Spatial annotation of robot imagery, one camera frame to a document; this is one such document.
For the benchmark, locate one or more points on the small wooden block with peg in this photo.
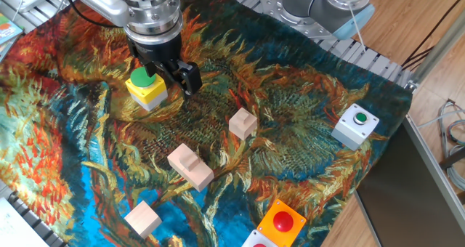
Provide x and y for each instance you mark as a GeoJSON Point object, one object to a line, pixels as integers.
{"type": "Point", "coordinates": [242, 124]}

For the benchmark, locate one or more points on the orange box with red button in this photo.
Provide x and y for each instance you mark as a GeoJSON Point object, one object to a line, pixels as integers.
{"type": "Point", "coordinates": [281, 223]}

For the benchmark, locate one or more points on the yellow box with green button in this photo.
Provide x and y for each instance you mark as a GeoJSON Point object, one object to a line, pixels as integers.
{"type": "Point", "coordinates": [147, 92]}

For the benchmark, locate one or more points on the white box with red button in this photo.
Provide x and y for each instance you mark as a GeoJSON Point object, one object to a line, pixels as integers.
{"type": "Point", "coordinates": [258, 241]}

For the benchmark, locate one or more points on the silver grey UR5 robot arm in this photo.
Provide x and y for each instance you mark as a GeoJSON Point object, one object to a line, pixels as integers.
{"type": "Point", "coordinates": [152, 11]}

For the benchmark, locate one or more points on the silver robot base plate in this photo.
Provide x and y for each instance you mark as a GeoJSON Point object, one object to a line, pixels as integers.
{"type": "Point", "coordinates": [309, 30]}

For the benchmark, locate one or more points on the aluminium frame rail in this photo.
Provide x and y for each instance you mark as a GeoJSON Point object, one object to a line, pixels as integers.
{"type": "Point", "coordinates": [432, 167]}

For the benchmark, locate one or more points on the sunflower painting print cloth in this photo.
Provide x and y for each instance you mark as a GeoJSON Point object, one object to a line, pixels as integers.
{"type": "Point", "coordinates": [290, 76]}

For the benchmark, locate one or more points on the white box small green button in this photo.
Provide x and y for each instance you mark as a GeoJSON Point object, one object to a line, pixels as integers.
{"type": "Point", "coordinates": [354, 127]}

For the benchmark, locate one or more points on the white paper sheet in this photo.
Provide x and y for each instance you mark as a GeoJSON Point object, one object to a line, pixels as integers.
{"type": "Point", "coordinates": [16, 229]}

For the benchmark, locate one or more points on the dark metal bar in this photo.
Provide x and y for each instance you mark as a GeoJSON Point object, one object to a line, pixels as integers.
{"type": "Point", "coordinates": [452, 161]}

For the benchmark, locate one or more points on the plain wooden cube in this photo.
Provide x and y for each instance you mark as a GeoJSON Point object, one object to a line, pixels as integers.
{"type": "Point", "coordinates": [142, 219]}

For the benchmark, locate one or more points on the dark flat panel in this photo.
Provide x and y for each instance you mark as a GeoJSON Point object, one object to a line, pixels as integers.
{"type": "Point", "coordinates": [399, 189]}

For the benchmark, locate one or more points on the aluminium profile post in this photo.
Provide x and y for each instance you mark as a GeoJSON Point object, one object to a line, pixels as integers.
{"type": "Point", "coordinates": [436, 49]}

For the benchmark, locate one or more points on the colourful book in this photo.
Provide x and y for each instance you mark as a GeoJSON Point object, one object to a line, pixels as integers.
{"type": "Point", "coordinates": [6, 31]}

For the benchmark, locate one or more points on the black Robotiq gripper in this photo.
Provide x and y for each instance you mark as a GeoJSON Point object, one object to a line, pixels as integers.
{"type": "Point", "coordinates": [160, 51]}

